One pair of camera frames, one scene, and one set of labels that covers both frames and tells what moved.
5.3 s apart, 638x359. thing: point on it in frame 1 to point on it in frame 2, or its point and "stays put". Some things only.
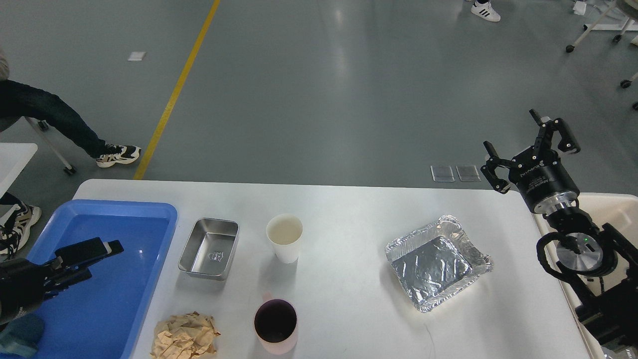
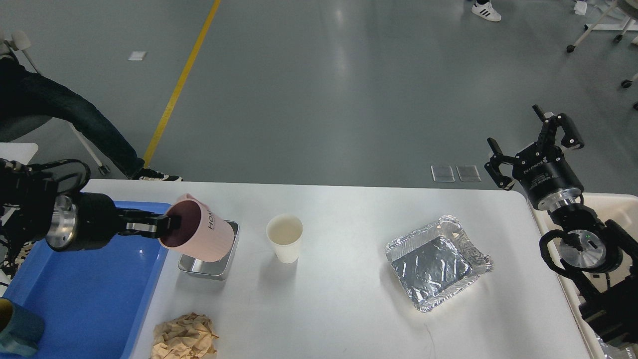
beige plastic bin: [618, 211] stays put
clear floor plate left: [442, 173] stays put
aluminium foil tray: [427, 264] stays put
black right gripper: [542, 177] stays put
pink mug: [276, 322] to [204, 234]
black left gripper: [22, 281] to [87, 221]
